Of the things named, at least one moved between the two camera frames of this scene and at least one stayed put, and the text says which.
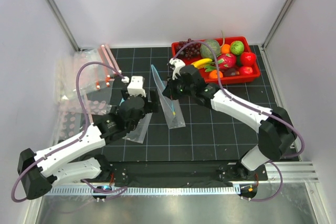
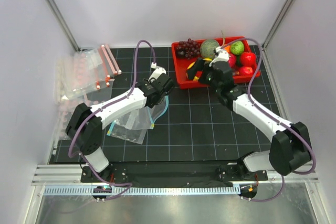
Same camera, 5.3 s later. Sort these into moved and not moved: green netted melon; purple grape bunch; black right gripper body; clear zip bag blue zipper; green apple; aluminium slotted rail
Moved: clear zip bag blue zipper; black right gripper body
Not moved: purple grape bunch; aluminium slotted rail; green netted melon; green apple
